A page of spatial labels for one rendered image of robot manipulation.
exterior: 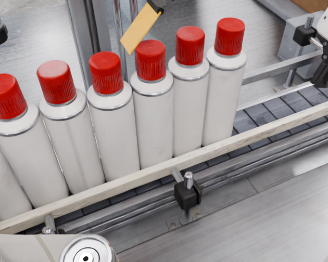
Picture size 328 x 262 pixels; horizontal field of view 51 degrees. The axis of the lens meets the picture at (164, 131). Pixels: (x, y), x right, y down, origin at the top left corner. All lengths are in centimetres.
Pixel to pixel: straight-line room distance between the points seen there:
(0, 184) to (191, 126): 24
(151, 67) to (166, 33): 52
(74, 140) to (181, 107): 14
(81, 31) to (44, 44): 41
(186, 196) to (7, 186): 21
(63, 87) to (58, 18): 64
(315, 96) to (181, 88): 32
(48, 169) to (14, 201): 6
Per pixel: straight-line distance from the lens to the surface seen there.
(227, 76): 44
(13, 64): 86
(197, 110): 45
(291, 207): 51
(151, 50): 38
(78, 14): 48
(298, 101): 66
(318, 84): 61
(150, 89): 39
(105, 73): 36
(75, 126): 39
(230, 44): 42
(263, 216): 49
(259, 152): 56
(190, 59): 41
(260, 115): 61
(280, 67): 59
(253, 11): 101
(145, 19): 38
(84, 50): 51
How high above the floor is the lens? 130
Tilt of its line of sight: 47 degrees down
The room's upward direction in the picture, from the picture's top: 1 degrees counter-clockwise
